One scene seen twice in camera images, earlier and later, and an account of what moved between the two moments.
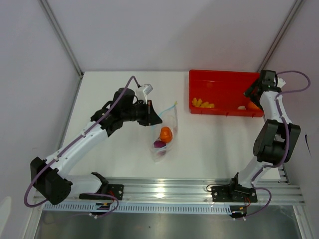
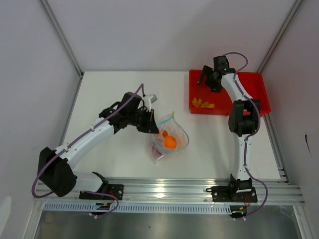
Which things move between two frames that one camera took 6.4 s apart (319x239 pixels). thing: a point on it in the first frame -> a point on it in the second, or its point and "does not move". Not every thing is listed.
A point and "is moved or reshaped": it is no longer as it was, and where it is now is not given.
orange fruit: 251,106 is moved or reshaped
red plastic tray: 225,89 does not move
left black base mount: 117,190 does not move
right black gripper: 248,93 -> 206,71
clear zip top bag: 165,133 is moved or reshaped
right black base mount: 237,193 does not move
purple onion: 159,144 -> 155,152
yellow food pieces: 198,103 does not move
